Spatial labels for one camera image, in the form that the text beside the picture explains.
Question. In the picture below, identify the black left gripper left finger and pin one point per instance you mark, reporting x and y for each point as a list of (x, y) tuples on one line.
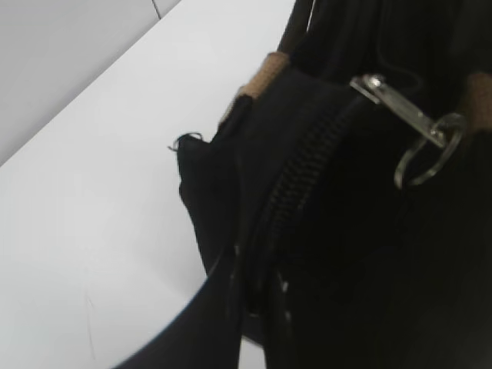
[(207, 333)]

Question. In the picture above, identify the silver metal zipper pull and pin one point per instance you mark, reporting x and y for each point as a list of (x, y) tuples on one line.
[(445, 133)]

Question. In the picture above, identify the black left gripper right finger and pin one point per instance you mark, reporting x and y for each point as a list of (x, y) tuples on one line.
[(412, 310)]

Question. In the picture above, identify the black tote bag tan handles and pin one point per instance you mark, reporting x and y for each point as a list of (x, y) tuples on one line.
[(302, 167)]

